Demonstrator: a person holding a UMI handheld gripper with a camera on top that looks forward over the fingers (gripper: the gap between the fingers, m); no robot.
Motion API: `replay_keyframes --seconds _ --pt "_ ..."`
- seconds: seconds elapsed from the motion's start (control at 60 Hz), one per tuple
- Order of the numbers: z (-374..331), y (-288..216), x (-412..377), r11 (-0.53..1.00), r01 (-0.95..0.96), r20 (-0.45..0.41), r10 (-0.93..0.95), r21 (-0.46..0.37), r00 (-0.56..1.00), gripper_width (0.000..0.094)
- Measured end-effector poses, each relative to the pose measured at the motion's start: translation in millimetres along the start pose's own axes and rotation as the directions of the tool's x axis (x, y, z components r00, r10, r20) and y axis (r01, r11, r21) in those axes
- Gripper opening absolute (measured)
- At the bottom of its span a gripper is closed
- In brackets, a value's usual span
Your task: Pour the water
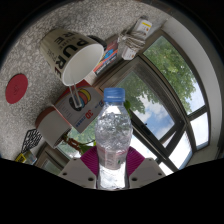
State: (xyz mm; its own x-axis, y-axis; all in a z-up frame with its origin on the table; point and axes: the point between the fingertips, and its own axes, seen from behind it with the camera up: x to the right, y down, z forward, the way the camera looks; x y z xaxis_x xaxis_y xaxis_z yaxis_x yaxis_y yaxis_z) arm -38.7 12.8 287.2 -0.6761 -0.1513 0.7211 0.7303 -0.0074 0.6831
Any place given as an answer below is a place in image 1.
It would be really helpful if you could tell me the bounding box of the flat round red coaster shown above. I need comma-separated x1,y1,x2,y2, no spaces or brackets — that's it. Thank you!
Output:
5,73,29,105

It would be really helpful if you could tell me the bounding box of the red white filament box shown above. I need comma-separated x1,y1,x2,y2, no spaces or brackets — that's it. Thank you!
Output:
54,79,105,134

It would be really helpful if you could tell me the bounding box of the brown framed window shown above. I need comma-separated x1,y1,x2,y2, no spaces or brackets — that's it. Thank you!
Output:
34,29,214,174

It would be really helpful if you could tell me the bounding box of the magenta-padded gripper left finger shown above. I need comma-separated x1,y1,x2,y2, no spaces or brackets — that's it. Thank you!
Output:
58,146,100,190

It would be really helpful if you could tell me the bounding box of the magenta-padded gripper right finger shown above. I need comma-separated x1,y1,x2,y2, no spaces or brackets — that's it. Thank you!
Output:
126,146,167,190

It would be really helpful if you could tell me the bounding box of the clear water bottle blue cap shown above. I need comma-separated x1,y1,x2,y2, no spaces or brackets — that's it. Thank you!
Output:
94,87,134,191

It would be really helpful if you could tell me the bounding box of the potted plant in white pot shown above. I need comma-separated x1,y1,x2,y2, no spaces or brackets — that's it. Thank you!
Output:
34,105,98,155

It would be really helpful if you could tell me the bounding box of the white mug black lettering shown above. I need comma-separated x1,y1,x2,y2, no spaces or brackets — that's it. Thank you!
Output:
39,27,108,87

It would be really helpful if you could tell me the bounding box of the small green leafy cutting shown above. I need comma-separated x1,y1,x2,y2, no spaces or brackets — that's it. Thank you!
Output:
70,83,132,116

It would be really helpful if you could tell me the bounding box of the small teal box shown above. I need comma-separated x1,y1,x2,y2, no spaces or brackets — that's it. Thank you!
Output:
23,150,38,166

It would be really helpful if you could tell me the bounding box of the dark colourful flat book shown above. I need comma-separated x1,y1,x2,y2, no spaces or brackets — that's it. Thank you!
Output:
91,39,119,77

